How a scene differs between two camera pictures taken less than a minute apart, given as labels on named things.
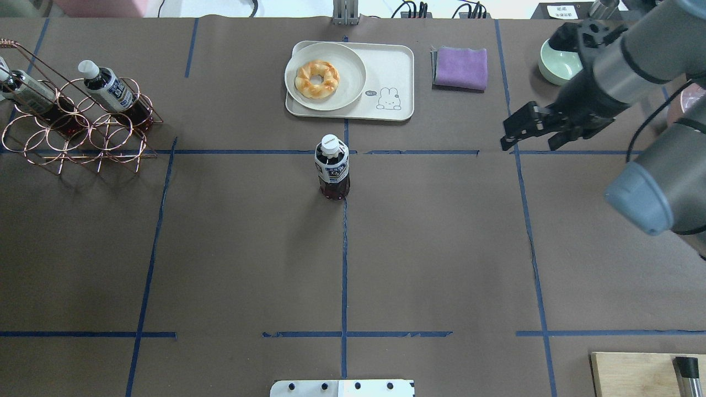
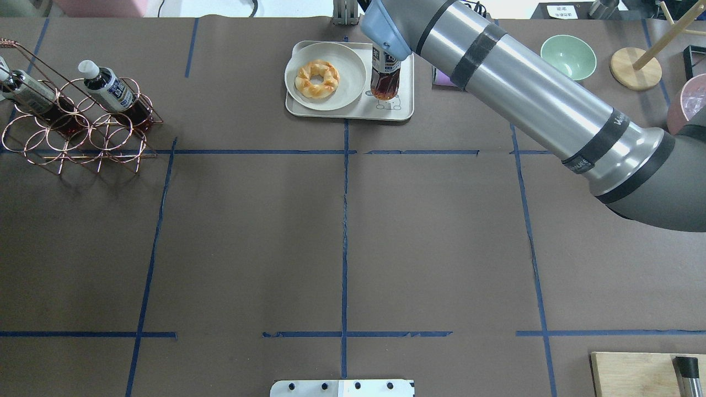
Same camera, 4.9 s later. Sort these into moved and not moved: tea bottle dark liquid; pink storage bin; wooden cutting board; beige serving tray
Moved: tea bottle dark liquid
Not moved: beige serving tray; wooden cutting board; pink storage bin
